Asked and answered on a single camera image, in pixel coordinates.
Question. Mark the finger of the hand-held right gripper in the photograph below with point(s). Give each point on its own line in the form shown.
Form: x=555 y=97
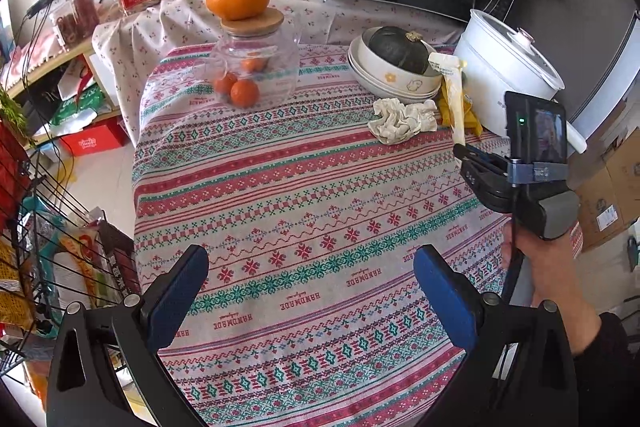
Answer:
x=475 y=153

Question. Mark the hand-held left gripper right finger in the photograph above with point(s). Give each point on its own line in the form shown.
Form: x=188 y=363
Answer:
x=445 y=302

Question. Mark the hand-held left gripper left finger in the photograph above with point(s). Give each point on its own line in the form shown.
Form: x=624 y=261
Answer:
x=175 y=292

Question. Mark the cream snack pouch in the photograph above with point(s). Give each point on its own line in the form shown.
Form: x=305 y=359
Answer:
x=452 y=107

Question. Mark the person's right forearm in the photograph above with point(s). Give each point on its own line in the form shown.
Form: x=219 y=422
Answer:
x=610 y=372

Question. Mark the person's right hand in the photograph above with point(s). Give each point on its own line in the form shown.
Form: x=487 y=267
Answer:
x=555 y=272

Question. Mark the yellow cloth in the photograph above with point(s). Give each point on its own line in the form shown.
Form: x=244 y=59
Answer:
x=472 y=117

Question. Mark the cardboard box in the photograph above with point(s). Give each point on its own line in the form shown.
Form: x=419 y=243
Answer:
x=612 y=187

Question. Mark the crumpled white tissue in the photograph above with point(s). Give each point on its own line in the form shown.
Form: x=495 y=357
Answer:
x=400 y=119

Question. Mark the white electric cooking pot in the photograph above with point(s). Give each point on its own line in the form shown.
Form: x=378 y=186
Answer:
x=505 y=62

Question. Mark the stack of colourful packets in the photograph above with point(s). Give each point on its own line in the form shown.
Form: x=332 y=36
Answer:
x=75 y=257

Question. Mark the stack of white bowls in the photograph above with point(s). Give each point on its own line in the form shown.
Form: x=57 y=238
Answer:
x=390 y=84

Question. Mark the dark green pumpkin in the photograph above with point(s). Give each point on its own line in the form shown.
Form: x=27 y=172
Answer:
x=397 y=49

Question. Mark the patterned tablecloth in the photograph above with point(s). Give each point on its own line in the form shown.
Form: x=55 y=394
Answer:
x=300 y=217

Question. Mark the red box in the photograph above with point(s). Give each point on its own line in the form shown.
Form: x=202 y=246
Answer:
x=95 y=141

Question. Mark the grey refrigerator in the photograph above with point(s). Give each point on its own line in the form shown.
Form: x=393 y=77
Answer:
x=600 y=7

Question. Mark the green plastic bag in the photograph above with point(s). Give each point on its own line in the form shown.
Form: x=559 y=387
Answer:
x=80 y=107

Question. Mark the small orange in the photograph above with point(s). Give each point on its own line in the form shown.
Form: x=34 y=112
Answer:
x=225 y=83
x=253 y=63
x=245 y=93

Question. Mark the glass jar with wooden lid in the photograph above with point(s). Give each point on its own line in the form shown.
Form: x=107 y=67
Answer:
x=260 y=42

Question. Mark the wooden shelf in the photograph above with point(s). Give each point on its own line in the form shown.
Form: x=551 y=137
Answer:
x=40 y=67

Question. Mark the jar of dried red fruit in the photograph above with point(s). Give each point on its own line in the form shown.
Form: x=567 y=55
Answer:
x=75 y=22

